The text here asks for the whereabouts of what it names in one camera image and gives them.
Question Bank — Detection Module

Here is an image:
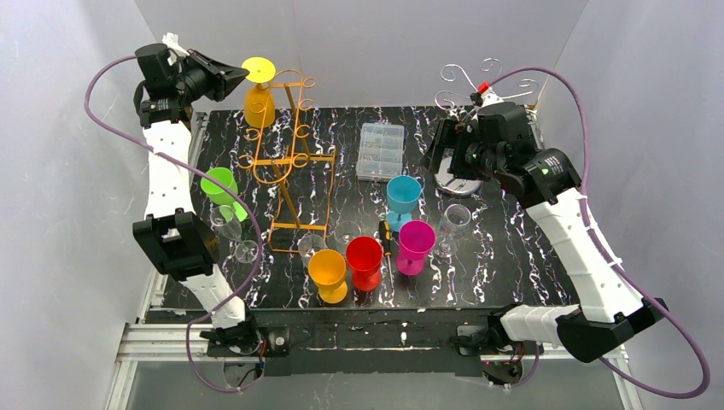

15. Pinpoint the clear tumbler glass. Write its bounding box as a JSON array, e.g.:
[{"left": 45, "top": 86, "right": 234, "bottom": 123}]
[
  {"left": 298, "top": 233, "right": 327, "bottom": 267},
  {"left": 333, "top": 220, "right": 361, "bottom": 249}
]

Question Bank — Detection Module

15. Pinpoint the clear plastic compartment box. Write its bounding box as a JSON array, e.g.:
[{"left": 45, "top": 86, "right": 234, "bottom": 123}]
[{"left": 355, "top": 123, "right": 405, "bottom": 182}]

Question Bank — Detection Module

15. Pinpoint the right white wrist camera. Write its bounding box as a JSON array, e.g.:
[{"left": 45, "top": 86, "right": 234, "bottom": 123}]
[{"left": 470, "top": 81, "right": 505, "bottom": 108}]

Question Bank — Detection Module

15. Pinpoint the green plastic wine glass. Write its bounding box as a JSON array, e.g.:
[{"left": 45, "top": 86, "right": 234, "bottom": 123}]
[{"left": 201, "top": 167, "right": 248, "bottom": 222}]

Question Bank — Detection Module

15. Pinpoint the red plastic wine glass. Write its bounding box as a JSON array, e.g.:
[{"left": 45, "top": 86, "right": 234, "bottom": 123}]
[{"left": 345, "top": 236, "right": 383, "bottom": 292}]

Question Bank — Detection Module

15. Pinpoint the blue plastic wine glass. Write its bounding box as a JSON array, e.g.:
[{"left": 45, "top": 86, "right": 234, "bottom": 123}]
[{"left": 386, "top": 175, "right": 422, "bottom": 232}]

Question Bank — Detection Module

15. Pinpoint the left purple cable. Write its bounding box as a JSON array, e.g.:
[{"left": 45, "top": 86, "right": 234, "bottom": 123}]
[{"left": 83, "top": 55, "right": 264, "bottom": 394}]

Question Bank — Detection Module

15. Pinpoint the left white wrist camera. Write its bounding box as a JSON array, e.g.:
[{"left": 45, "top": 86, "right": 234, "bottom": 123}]
[{"left": 161, "top": 32, "right": 190, "bottom": 59}]

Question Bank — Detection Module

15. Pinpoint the magenta plastic wine glass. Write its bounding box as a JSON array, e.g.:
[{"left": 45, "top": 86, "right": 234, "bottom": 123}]
[{"left": 395, "top": 220, "right": 436, "bottom": 276}]

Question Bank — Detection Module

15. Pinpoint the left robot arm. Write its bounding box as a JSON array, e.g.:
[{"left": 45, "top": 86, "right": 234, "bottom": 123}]
[{"left": 132, "top": 36, "right": 249, "bottom": 329}]

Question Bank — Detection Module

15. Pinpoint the clear wine glass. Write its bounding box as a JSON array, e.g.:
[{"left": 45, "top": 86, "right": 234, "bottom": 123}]
[
  {"left": 433, "top": 204, "right": 471, "bottom": 258},
  {"left": 210, "top": 205, "right": 259, "bottom": 264}
]

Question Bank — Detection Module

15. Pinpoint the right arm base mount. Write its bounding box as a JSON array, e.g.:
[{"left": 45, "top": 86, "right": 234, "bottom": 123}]
[{"left": 448, "top": 325, "right": 544, "bottom": 391}]

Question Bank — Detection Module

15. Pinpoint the yellow black screwdriver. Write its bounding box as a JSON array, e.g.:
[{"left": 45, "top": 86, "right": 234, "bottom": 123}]
[{"left": 378, "top": 220, "right": 394, "bottom": 291}]

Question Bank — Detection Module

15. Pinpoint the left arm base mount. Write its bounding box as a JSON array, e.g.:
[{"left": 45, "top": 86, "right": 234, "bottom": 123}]
[{"left": 200, "top": 327, "right": 291, "bottom": 390}]

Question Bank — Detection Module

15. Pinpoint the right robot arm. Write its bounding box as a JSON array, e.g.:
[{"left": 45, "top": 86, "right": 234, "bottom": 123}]
[{"left": 421, "top": 102, "right": 667, "bottom": 363}]

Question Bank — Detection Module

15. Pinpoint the gold wire glass rack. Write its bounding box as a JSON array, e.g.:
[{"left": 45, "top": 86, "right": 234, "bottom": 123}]
[{"left": 238, "top": 68, "right": 336, "bottom": 254}]

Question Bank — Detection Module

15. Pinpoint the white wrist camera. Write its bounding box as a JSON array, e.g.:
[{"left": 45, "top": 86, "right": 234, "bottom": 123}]
[
  {"left": 470, "top": 81, "right": 505, "bottom": 108},
  {"left": 161, "top": 32, "right": 190, "bottom": 59}
]

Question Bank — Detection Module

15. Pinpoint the yellow foot orange glass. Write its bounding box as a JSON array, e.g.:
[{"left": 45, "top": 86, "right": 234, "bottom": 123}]
[{"left": 241, "top": 56, "right": 277, "bottom": 129}]

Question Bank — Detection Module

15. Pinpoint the orange plastic wine glass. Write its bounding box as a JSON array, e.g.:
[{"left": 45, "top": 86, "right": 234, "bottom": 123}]
[{"left": 308, "top": 249, "right": 348, "bottom": 304}]

